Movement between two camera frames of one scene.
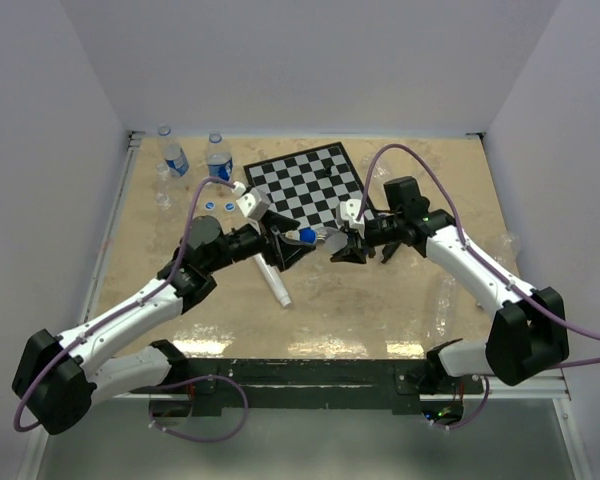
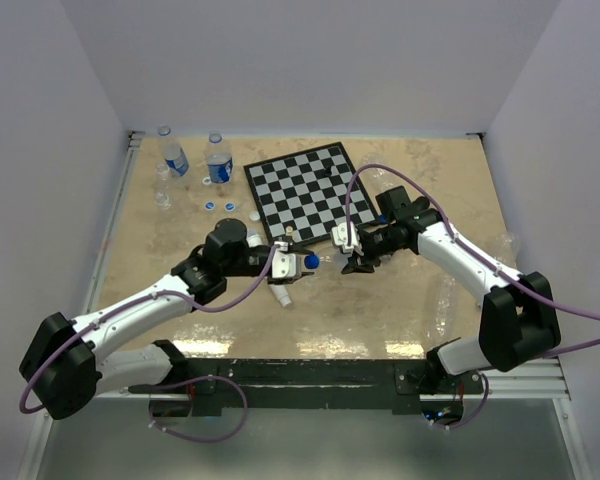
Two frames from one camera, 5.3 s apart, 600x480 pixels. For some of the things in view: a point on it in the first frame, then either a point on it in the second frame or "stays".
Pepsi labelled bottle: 334,239 -> 333,259
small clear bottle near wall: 162,181 stays
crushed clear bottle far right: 506,248 stays
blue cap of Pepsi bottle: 307,235 -> 311,261
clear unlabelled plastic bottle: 162,200 stays
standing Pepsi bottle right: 219,158 stays
